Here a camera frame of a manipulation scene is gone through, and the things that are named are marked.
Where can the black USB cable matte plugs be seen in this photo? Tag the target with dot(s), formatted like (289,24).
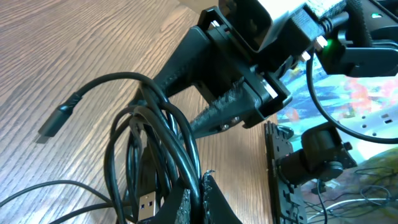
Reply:
(157,122)

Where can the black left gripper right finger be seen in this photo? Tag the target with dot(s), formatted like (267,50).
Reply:
(216,209)

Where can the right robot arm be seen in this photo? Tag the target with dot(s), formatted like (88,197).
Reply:
(360,40)

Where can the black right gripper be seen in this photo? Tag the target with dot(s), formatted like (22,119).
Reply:
(240,85)

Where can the black USB cable metallic plugs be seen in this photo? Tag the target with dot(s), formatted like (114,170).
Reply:
(150,171)

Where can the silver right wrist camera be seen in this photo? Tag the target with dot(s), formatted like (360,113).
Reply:
(259,22)

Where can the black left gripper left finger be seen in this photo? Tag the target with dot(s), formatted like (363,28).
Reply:
(177,207)

